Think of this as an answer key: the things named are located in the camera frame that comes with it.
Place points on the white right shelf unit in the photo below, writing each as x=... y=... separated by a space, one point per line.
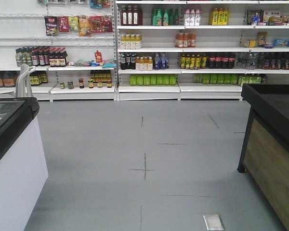
x=199 y=49

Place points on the white shelf unit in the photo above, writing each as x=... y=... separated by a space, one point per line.
x=199 y=49
x=22 y=24

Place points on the white left shelf unit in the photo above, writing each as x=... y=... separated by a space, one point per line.
x=22 y=24

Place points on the grey chair back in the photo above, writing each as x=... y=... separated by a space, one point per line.
x=23 y=85

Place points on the metal floor socket plate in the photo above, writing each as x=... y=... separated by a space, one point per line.
x=213 y=222

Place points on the black wooden display stand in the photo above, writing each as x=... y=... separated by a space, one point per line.
x=265 y=149

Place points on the white chest freezer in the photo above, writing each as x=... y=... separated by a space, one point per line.
x=23 y=168

